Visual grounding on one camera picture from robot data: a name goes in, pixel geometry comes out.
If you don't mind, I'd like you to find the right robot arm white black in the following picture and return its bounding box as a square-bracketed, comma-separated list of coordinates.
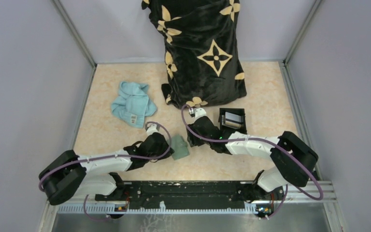
[186, 116, 321, 199]

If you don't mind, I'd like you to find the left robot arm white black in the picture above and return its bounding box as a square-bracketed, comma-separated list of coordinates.
[39, 132, 173, 205]

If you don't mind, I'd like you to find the stack of cards in tray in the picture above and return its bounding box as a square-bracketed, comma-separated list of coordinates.
[222, 112, 243, 129]

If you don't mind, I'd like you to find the black card tray box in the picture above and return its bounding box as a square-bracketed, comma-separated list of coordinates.
[218, 108, 247, 134]

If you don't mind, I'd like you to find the light blue cloth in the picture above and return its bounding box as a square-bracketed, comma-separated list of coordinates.
[111, 81, 157, 129]

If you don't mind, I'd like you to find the black beige flower-patterned blanket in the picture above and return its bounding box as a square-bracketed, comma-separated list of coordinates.
[141, 0, 247, 108]

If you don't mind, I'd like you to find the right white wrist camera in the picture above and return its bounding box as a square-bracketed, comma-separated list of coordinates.
[189, 107, 207, 120]

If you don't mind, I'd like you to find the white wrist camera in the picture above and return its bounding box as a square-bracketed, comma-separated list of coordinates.
[189, 107, 207, 120]
[145, 123, 160, 136]

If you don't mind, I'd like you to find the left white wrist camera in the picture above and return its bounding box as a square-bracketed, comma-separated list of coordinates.
[145, 123, 160, 136]

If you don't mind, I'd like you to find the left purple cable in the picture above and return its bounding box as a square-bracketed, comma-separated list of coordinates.
[38, 121, 172, 222]

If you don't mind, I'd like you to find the purple cable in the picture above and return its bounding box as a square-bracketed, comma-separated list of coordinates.
[181, 104, 324, 221]
[38, 121, 172, 222]

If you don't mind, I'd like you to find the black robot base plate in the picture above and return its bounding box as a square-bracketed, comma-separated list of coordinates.
[94, 180, 286, 211]

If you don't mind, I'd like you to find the white slotted cable duct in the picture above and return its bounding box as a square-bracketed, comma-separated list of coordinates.
[57, 202, 271, 216]

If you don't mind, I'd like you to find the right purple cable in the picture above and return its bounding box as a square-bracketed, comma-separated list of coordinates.
[181, 104, 324, 221]

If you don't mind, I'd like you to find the aluminium frame rail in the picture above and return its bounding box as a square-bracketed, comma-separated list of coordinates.
[46, 181, 337, 204]

